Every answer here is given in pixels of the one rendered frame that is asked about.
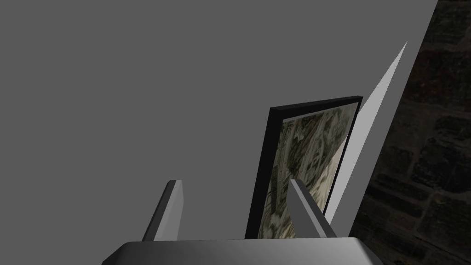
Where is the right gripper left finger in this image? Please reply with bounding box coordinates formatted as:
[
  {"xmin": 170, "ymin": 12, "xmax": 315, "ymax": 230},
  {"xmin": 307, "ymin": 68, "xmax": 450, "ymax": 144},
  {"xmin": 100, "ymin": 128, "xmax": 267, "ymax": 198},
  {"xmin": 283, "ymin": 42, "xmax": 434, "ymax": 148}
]
[{"xmin": 142, "ymin": 179, "xmax": 184, "ymax": 242}]

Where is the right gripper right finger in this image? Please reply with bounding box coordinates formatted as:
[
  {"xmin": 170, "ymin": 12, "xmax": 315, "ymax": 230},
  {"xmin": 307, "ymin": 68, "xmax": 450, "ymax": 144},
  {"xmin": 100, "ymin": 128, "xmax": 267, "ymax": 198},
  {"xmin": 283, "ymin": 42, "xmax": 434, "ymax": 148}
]
[{"xmin": 287, "ymin": 179, "xmax": 337, "ymax": 239}]

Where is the black framed wall picture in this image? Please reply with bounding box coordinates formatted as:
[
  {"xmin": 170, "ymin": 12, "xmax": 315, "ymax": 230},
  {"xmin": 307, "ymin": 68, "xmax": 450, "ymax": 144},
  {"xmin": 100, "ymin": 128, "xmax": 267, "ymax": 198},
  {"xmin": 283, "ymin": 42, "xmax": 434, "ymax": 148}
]
[{"xmin": 244, "ymin": 95, "xmax": 364, "ymax": 240}]

